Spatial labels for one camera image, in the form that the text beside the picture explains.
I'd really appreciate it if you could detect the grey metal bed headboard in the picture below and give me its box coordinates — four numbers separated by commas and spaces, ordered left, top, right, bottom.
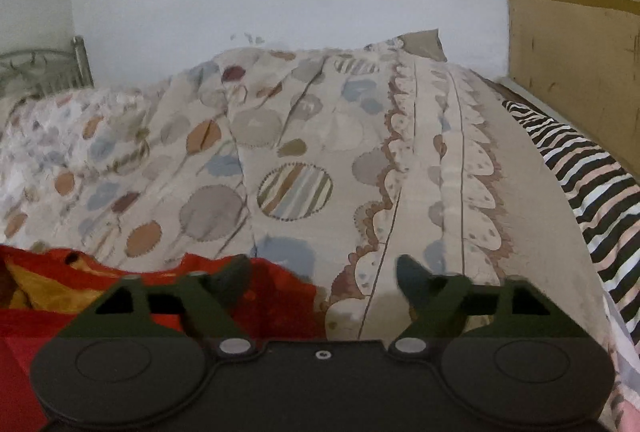
1, 36, 94, 98

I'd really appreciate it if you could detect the black white striped bedsheet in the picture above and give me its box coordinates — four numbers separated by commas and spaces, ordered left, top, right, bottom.
503, 100, 640, 343

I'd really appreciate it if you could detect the red long-sleeve top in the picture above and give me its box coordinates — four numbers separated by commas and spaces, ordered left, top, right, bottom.
1, 245, 326, 431

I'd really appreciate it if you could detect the patterned circle print duvet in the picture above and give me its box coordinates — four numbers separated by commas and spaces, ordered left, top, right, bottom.
0, 28, 626, 432

